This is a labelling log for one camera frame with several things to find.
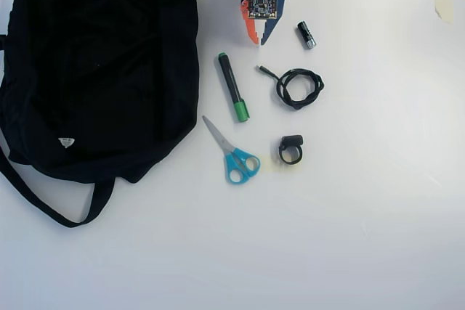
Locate coiled black braided cable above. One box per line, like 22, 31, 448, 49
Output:
256, 65, 326, 111

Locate small black battery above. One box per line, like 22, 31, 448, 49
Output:
296, 20, 318, 51

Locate bare camera circuit board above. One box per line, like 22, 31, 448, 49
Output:
248, 0, 279, 20

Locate black fabric bag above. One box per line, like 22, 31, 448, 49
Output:
0, 0, 201, 229

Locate blue handled scissors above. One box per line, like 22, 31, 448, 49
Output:
201, 115, 262, 186

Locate short beige masking tape strip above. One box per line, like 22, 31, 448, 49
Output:
260, 154, 306, 173

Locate black ring clip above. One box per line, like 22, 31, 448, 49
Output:
278, 134, 304, 166

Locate black marker with green cap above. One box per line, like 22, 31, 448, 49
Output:
217, 52, 251, 124

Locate torn beige masking tape piece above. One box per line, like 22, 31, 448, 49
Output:
433, 0, 455, 25

